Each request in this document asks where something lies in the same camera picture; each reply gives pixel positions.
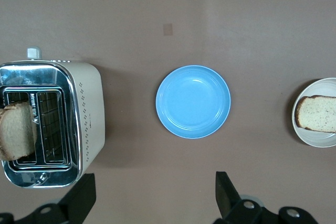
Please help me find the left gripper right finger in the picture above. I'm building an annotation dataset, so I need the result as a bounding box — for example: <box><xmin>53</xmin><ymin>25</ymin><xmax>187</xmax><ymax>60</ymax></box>
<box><xmin>214</xmin><ymin>171</ymin><xmax>322</xmax><ymax>224</ymax></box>

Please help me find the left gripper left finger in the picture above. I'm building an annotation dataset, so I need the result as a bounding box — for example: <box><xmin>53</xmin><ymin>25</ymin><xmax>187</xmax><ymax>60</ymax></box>
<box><xmin>0</xmin><ymin>173</ymin><xmax>97</xmax><ymax>224</ymax></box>

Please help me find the dark-crust toast bread slice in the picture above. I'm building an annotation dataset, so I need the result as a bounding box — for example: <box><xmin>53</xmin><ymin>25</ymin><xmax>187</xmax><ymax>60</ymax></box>
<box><xmin>0</xmin><ymin>101</ymin><xmax>38</xmax><ymax>161</ymax></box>

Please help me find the pale-crust toast bread slice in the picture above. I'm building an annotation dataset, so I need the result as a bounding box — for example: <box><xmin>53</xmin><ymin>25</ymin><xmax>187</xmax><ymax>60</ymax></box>
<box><xmin>295</xmin><ymin>95</ymin><xmax>336</xmax><ymax>133</ymax></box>

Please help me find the beige plate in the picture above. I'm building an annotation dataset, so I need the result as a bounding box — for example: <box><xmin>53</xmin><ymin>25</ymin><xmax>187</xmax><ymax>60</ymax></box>
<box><xmin>291</xmin><ymin>77</ymin><xmax>336</xmax><ymax>148</ymax></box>

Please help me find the blue plate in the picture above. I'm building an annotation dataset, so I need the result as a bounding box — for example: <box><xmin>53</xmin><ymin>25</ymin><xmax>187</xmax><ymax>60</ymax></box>
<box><xmin>155</xmin><ymin>65</ymin><xmax>232</xmax><ymax>140</ymax></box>

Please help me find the beige chrome toaster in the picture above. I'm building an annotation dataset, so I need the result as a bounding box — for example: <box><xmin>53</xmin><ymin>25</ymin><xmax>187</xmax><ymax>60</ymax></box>
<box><xmin>0</xmin><ymin>47</ymin><xmax>106</xmax><ymax>189</ymax></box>

